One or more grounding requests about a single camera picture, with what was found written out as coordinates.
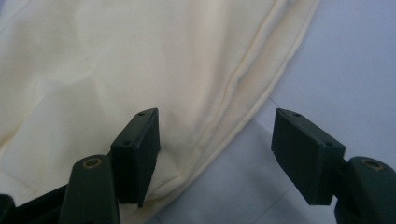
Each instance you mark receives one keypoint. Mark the cream baby pants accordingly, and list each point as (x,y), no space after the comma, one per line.
(124,77)

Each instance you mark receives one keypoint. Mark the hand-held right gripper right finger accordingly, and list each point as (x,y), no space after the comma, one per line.
(305,155)

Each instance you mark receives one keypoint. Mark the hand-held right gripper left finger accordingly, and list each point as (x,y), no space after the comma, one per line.
(137,155)

